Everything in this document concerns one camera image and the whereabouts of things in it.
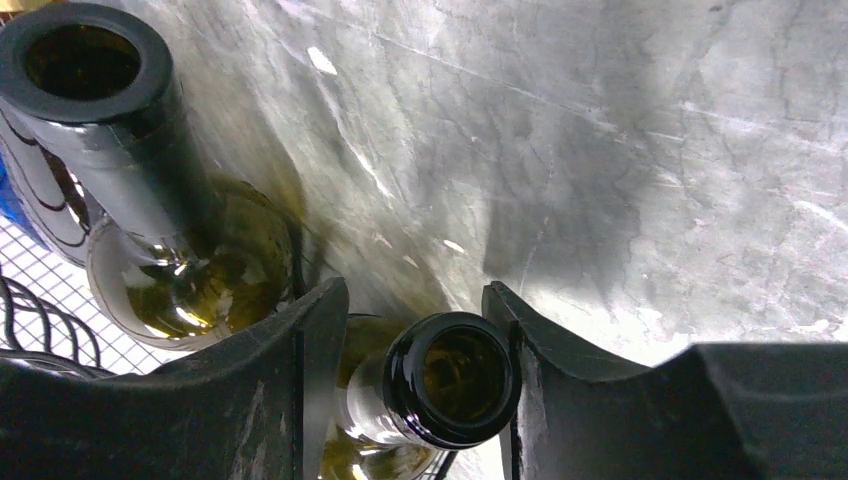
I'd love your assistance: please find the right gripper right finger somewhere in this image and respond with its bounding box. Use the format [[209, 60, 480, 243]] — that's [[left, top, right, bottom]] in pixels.
[[481, 282, 847, 479]]

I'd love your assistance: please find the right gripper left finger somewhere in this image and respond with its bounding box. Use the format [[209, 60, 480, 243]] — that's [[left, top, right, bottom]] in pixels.
[[1, 277, 349, 479]]

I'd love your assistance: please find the dark wine bottle bottom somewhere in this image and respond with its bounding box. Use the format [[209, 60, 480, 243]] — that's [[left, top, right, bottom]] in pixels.
[[319, 312, 522, 479]]

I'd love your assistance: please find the dark wine bottle black cap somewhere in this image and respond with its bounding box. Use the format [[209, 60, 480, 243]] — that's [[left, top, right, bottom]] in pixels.
[[1, 3, 300, 351]]

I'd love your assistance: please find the dark wine bottle gold cap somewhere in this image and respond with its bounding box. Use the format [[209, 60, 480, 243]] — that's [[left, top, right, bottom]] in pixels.
[[1, 112, 104, 268]]

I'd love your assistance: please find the blue glass bottle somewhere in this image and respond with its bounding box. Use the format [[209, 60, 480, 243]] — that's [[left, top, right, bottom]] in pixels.
[[0, 162, 45, 247]]

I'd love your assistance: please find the black wire wine rack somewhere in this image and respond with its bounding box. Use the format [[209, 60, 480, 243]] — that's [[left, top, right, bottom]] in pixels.
[[0, 211, 458, 480]]

